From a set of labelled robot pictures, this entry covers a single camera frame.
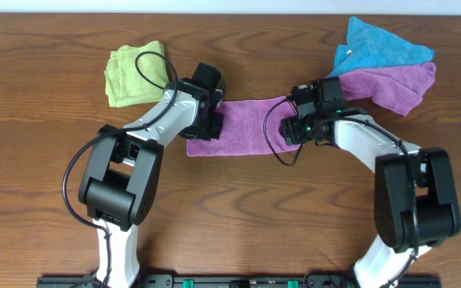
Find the purple microfiber cloth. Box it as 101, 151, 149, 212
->
186, 96, 299, 157

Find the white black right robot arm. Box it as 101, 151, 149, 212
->
279, 108, 461, 287

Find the blue cloth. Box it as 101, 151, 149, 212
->
329, 16, 435, 77

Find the folded green cloth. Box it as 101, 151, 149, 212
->
104, 41, 169, 108

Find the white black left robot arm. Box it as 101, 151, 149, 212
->
78, 81, 224, 287

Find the crumpled purple cloth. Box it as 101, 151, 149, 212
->
339, 62, 437, 116

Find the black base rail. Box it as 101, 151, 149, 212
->
36, 273, 442, 288

